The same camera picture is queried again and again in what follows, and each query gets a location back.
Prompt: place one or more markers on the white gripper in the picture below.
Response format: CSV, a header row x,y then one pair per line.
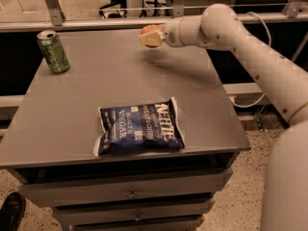
x,y
171,33

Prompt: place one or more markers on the red apple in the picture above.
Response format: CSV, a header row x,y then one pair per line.
x,y
151,28

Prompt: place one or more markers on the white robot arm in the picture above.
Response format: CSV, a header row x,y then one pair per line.
x,y
281,81

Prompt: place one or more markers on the blue kettle chip bag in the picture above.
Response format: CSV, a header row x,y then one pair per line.
x,y
139,129

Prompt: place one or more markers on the black office chair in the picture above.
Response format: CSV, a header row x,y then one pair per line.
x,y
113,0

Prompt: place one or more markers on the green soda can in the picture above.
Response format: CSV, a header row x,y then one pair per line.
x,y
51,47

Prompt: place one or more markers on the grey drawer cabinet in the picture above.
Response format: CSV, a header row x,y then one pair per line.
x,y
49,144

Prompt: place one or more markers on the black shoe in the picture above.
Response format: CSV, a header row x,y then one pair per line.
x,y
12,212

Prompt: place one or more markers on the metal railing frame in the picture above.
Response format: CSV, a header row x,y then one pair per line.
x,y
65,15

